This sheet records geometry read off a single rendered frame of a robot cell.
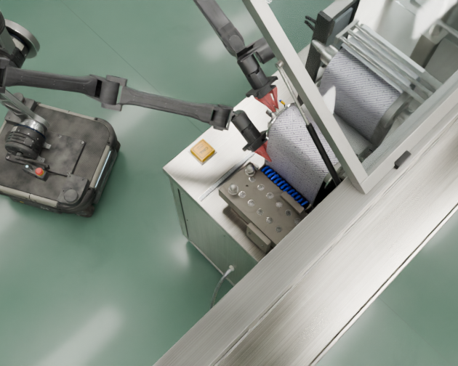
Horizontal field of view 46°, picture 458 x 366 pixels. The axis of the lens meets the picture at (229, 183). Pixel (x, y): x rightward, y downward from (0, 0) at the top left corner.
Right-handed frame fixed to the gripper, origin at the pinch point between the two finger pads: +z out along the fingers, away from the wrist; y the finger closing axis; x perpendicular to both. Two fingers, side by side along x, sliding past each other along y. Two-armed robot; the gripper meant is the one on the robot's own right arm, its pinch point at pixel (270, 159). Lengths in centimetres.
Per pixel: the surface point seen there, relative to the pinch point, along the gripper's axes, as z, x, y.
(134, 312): 37, -102, 70
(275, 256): 0, 67, 39
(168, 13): -77, -166, -70
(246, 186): 2.9, -5.3, 11.4
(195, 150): -16.0, -26.2, 12.1
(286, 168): 4.6, 7.6, 0.3
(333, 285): 22, 54, 28
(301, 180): 9.8, 11.7, 0.3
